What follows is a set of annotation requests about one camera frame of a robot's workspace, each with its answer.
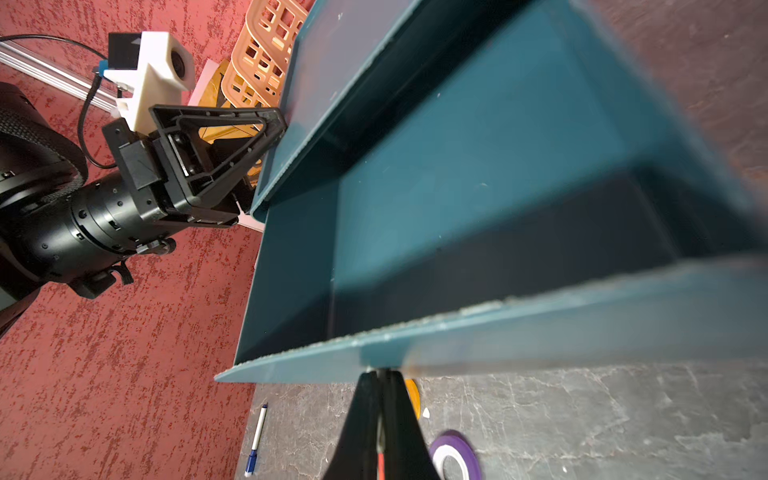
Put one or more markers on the teal drawer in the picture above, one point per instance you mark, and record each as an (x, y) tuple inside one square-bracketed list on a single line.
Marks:
[(543, 206)]

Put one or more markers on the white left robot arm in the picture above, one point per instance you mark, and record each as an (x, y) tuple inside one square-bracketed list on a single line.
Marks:
[(58, 226)]

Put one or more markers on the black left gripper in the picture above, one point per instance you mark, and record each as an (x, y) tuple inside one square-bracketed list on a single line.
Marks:
[(178, 180)]

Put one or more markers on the beige plastic desk organizer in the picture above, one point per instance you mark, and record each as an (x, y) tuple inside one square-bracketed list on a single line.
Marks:
[(261, 56)]

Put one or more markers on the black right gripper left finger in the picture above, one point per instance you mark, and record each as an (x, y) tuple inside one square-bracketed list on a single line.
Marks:
[(356, 455)]

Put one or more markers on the blue white marker pen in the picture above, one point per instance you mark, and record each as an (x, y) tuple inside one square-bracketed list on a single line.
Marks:
[(253, 456)]

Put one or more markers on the purple tape roll lower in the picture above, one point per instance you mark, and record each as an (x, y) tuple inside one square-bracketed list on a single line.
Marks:
[(453, 445)]

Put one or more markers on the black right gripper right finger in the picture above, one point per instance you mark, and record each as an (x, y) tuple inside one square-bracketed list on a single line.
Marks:
[(405, 454)]

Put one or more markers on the orange tape roll upper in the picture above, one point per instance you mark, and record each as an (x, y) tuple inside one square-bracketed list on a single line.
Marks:
[(414, 396)]

